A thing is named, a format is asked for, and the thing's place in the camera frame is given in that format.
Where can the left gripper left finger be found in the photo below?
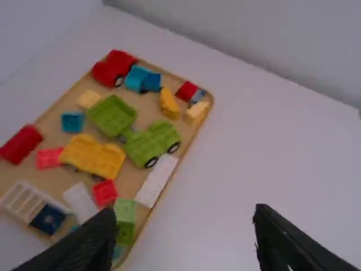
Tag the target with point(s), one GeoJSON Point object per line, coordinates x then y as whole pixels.
{"type": "Point", "coordinates": [84, 245]}

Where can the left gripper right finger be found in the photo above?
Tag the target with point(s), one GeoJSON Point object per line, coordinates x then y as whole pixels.
{"type": "Point", "coordinates": [276, 240]}

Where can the yellow toy car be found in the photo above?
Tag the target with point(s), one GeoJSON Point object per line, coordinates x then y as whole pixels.
{"type": "Point", "coordinates": [90, 155]}

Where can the teal toy brick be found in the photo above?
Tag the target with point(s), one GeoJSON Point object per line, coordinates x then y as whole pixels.
{"type": "Point", "coordinates": [134, 79]}
{"type": "Point", "coordinates": [75, 228]}
{"type": "Point", "coordinates": [72, 122]}
{"type": "Point", "coordinates": [118, 252]}

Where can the dark blue toy brick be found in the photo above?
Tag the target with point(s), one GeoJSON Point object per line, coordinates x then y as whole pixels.
{"type": "Point", "coordinates": [48, 220]}

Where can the green toy brick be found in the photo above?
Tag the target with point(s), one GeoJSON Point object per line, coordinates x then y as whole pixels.
{"type": "Point", "coordinates": [125, 211]}

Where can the coral toy brick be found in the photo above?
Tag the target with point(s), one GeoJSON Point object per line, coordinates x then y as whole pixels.
{"type": "Point", "coordinates": [48, 158]}

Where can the long white toy brick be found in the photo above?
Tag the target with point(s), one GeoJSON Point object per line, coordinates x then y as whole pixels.
{"type": "Point", "coordinates": [156, 182]}

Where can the large red toy brick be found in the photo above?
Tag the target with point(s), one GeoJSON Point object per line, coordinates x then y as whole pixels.
{"type": "Point", "coordinates": [22, 144]}

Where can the green toy car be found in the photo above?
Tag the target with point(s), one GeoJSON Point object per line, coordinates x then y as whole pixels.
{"type": "Point", "coordinates": [152, 141]}

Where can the green toy trailer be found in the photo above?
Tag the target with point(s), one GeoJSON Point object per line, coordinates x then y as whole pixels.
{"type": "Point", "coordinates": [112, 117]}

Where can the pale yellow toy brick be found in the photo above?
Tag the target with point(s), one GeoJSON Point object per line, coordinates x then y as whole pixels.
{"type": "Point", "coordinates": [88, 99]}
{"type": "Point", "coordinates": [196, 111]}

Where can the tan tray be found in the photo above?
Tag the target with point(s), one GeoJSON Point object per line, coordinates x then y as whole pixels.
{"type": "Point", "coordinates": [149, 110]}

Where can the grey toy brick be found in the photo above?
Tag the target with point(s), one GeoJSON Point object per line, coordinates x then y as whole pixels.
{"type": "Point", "coordinates": [198, 96]}

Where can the red toy car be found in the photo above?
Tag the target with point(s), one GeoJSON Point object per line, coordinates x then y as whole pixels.
{"type": "Point", "coordinates": [112, 66]}

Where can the white toy window frame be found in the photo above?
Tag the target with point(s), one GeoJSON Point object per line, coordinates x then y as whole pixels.
{"type": "Point", "coordinates": [12, 210]}

